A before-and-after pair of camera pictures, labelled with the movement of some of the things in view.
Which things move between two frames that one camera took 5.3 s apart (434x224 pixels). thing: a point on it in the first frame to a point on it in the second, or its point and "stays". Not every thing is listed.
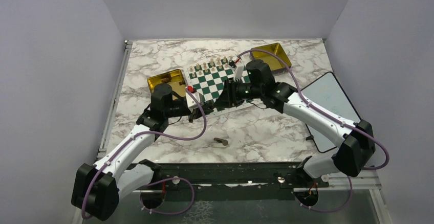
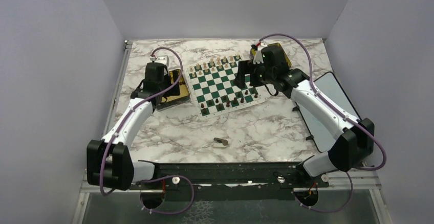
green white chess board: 209,78 stays
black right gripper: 229,97 to 244,67
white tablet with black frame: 327,91 stays
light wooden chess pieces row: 213,64 stays
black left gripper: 194,114 to 174,91
